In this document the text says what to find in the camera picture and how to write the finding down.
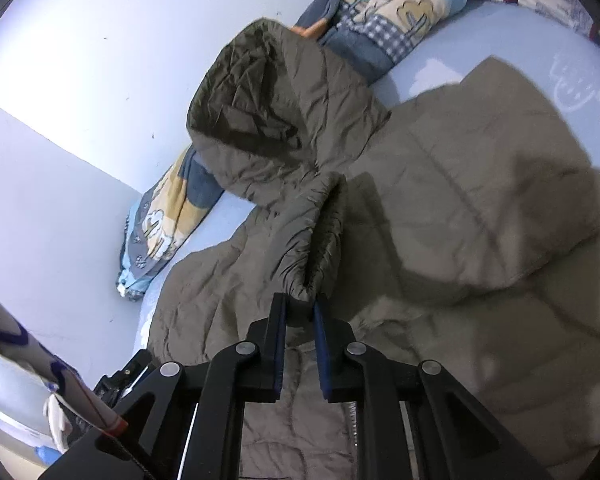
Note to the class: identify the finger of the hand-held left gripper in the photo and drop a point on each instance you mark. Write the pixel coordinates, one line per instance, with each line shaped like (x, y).
(125, 380)

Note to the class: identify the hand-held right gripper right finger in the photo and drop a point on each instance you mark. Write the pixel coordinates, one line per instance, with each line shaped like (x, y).
(322, 350)

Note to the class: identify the olive quilted puffer jacket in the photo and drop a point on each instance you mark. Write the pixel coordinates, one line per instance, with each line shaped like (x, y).
(430, 210)

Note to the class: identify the patchwork printed blanket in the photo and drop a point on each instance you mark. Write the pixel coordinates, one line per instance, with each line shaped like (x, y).
(380, 10)

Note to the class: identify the light blue cloud bed sheet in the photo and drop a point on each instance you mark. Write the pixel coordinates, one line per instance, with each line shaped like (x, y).
(445, 50)

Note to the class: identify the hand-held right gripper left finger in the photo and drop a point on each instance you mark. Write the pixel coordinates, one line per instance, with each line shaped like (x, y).
(280, 345)

